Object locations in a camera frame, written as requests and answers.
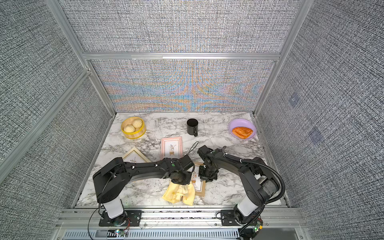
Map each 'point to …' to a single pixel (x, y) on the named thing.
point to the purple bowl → (243, 123)
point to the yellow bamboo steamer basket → (139, 132)
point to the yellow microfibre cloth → (175, 193)
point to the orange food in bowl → (242, 132)
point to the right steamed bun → (137, 123)
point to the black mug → (192, 126)
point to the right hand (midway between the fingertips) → (203, 177)
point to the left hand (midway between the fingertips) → (191, 183)
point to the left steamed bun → (129, 128)
